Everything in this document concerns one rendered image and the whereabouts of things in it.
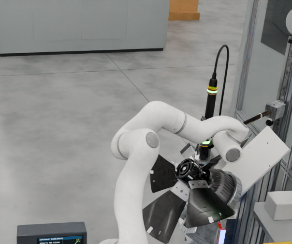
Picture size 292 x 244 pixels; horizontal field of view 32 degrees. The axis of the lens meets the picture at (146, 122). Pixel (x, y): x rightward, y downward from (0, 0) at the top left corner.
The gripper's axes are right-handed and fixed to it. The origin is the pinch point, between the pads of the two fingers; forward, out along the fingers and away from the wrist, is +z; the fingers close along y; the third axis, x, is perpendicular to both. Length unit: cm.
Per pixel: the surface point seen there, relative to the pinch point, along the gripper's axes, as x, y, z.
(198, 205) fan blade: -35.5, -4.3, -14.5
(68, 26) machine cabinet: -113, -21, 550
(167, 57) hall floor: -156, 131, 541
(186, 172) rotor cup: -30.7, -4.7, 5.9
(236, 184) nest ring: -36.9, 20.8, 3.3
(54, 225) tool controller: -29, -69, -31
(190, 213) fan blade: -37.7, -8.9, -17.2
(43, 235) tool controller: -27, -74, -39
